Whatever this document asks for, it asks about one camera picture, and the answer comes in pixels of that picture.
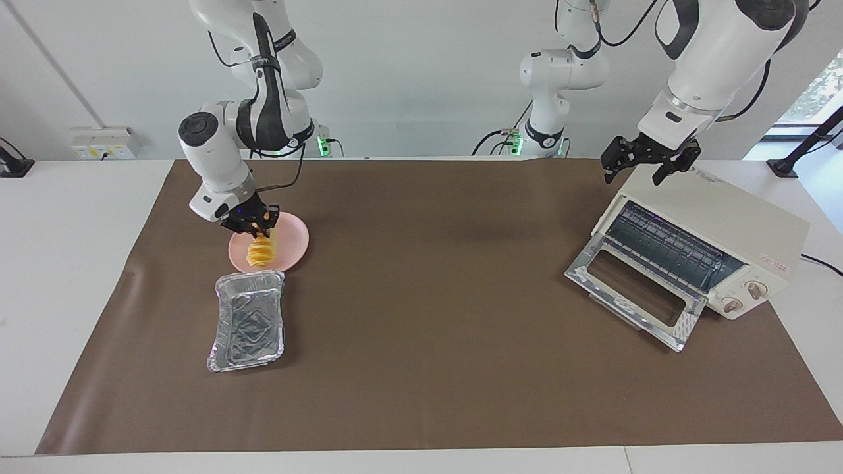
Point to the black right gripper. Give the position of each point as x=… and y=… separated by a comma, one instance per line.
x=247, y=214

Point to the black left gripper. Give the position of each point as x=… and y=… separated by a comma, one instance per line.
x=649, y=153

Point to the yellow sliced bread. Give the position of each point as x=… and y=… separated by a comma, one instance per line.
x=261, y=253

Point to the silver foil tray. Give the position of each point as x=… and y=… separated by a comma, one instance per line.
x=249, y=322

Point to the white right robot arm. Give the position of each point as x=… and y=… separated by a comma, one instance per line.
x=263, y=112

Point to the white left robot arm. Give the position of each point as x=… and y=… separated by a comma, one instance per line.
x=718, y=59

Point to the glass oven door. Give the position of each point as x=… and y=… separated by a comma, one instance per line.
x=593, y=276

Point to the cream toaster oven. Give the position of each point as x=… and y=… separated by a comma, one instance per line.
x=744, y=224

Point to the round oven knob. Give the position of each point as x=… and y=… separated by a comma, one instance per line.
x=756, y=288
x=731, y=305

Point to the pink round plate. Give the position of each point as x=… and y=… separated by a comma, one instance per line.
x=293, y=240

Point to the white power strip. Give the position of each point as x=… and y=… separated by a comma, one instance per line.
x=105, y=143

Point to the black pole stand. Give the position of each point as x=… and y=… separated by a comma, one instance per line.
x=810, y=139

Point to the brown table mat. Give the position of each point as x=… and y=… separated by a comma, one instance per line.
x=421, y=342

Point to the window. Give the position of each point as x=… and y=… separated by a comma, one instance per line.
x=820, y=92

